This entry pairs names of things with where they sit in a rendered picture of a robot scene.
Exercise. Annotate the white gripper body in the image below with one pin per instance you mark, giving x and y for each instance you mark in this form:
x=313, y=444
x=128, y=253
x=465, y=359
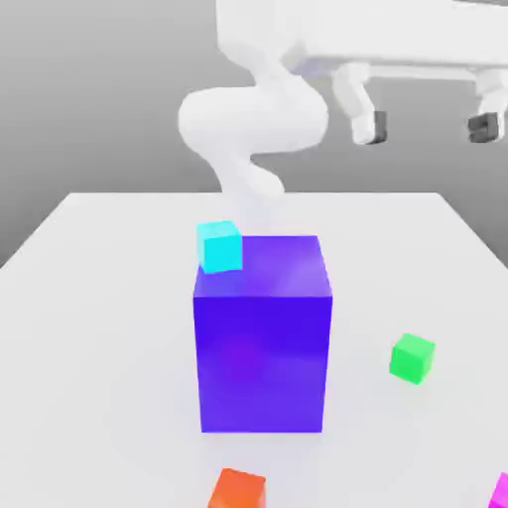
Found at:
x=397, y=35

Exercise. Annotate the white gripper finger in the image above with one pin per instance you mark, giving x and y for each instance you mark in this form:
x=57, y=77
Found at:
x=359, y=107
x=490, y=115

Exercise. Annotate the small magenta cube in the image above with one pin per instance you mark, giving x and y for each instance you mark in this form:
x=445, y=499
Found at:
x=501, y=494

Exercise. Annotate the small orange cube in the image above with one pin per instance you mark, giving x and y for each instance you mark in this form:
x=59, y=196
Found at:
x=238, y=490

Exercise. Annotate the small green cube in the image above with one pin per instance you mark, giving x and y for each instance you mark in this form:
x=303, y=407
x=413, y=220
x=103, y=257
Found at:
x=410, y=359

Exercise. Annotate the small cyan cube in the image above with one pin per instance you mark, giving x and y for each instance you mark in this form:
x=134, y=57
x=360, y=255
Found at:
x=220, y=248

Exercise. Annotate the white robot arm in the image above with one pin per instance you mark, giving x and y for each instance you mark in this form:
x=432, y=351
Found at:
x=254, y=119

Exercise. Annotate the large purple box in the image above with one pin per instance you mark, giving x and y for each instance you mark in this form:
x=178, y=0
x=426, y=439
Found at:
x=262, y=349

